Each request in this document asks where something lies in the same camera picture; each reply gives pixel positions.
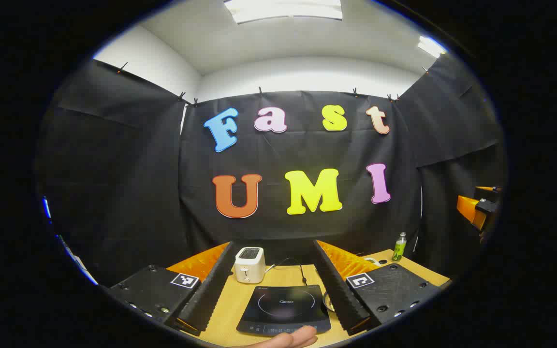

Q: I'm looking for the black backdrop cloth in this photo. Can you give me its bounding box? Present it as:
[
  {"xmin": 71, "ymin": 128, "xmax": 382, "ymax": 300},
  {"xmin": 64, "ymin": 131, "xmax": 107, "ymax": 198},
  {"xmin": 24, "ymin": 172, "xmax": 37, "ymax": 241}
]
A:
[{"xmin": 34, "ymin": 53, "xmax": 506, "ymax": 288}]

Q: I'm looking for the black power cable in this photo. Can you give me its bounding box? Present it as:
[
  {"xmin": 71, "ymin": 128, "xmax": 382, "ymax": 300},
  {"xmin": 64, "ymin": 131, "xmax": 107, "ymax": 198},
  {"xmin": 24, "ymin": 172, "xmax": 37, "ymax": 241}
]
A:
[{"xmin": 274, "ymin": 258, "xmax": 309, "ymax": 287}]

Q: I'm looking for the green drink bottle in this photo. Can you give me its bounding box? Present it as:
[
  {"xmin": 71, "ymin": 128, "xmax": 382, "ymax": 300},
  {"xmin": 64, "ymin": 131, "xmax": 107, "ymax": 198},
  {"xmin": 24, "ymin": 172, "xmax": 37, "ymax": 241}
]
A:
[{"xmin": 392, "ymin": 232, "xmax": 408, "ymax": 262}]

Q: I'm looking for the black induction cooktop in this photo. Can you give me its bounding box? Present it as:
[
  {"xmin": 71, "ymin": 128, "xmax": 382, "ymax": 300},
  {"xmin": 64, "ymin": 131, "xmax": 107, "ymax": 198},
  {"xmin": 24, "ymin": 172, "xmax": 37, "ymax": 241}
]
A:
[{"xmin": 236, "ymin": 284, "xmax": 332, "ymax": 337}]

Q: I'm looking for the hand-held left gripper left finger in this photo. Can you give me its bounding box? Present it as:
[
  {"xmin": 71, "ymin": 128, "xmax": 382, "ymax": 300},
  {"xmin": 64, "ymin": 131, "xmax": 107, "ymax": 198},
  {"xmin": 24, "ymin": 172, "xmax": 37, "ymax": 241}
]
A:
[{"xmin": 107, "ymin": 241, "xmax": 236, "ymax": 337}]

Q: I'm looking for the small ceiling light panel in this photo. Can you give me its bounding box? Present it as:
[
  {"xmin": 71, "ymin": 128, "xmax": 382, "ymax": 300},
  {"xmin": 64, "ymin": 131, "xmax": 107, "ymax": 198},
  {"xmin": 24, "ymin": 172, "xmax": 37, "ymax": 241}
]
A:
[{"xmin": 417, "ymin": 35, "xmax": 448, "ymax": 58}]

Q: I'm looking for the white toaster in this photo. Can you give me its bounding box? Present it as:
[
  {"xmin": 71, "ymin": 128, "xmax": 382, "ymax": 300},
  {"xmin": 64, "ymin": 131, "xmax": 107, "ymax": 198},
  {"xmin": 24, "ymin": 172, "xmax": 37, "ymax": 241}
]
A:
[{"xmin": 234, "ymin": 246, "xmax": 266, "ymax": 284}]

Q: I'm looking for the large ceiling light panel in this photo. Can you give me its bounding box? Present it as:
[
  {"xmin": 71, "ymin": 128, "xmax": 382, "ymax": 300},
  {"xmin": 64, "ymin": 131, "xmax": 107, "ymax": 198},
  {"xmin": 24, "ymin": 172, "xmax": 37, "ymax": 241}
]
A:
[{"xmin": 224, "ymin": 0, "xmax": 343, "ymax": 25}]

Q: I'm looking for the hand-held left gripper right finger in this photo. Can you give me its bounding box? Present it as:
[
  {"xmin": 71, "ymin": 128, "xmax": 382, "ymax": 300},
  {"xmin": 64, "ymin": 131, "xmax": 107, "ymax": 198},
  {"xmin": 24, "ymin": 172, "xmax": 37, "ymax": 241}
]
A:
[{"xmin": 311, "ymin": 239, "xmax": 442, "ymax": 336}]

